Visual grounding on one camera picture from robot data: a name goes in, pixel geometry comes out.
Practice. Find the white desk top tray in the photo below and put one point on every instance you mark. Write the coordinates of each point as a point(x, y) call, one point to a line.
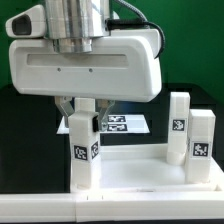
point(143, 168)

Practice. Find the white front fence bar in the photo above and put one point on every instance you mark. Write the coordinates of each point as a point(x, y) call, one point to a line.
point(111, 207)

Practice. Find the white marker sheet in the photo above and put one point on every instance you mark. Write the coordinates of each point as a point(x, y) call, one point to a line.
point(119, 124)

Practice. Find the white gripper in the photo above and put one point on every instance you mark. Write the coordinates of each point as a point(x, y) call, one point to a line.
point(123, 66)

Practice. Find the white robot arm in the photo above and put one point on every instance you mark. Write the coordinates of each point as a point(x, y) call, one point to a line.
point(75, 48)

